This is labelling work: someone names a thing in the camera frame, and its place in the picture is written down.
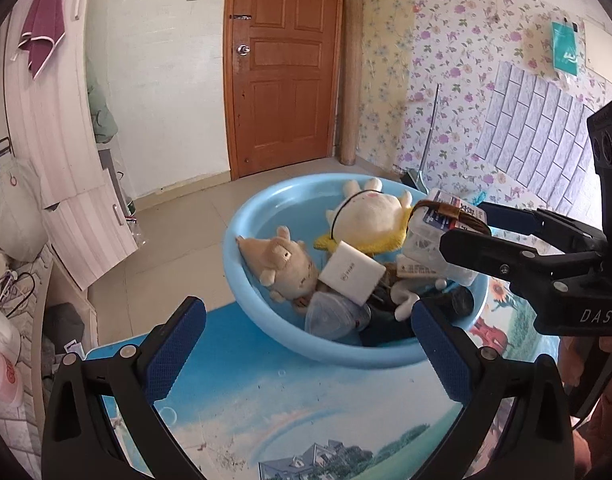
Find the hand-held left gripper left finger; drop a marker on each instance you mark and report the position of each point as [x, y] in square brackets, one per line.
[176, 350]

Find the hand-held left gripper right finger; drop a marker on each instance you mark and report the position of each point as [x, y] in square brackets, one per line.
[441, 355]

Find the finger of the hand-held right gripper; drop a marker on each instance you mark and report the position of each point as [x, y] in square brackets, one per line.
[506, 216]
[486, 252]

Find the white plastic hook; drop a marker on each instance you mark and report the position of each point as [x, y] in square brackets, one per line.
[406, 305]

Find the black box with green label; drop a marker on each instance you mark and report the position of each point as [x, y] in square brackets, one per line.
[386, 327]

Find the clear cotton swab box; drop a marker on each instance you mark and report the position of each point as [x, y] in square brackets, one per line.
[421, 240]

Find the white tissue pack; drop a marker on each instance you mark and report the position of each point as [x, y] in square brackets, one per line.
[418, 267]

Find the white plush with yellow hat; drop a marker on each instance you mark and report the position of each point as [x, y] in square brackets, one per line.
[371, 210]

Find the white charger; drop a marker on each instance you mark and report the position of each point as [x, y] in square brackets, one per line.
[351, 270]

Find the brown plush toy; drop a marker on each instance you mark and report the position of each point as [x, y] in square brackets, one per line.
[286, 265]

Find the light blue plastic basin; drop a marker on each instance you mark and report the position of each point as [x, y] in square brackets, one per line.
[271, 205]

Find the landscape print desktop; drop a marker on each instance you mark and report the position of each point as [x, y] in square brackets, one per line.
[286, 410]

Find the pink bottle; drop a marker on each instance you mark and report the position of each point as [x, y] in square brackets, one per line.
[3, 380]

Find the white plastic appliance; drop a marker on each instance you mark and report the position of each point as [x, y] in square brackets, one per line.
[1, 332]

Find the teal hanging packet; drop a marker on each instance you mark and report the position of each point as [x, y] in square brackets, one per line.
[568, 47]

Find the grey cloth bag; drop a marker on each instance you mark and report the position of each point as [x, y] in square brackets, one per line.
[16, 210]

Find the white wooden wardrobe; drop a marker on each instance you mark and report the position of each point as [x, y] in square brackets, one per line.
[51, 135]

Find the green cloth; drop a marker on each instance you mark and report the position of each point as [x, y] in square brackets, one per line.
[103, 110]

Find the brown wooden door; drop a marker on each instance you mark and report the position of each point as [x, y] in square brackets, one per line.
[281, 85]

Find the maroon towel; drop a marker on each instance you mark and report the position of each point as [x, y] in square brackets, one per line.
[43, 25]

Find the grey brick wall panel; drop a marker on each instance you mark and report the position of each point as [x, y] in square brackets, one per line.
[531, 125]

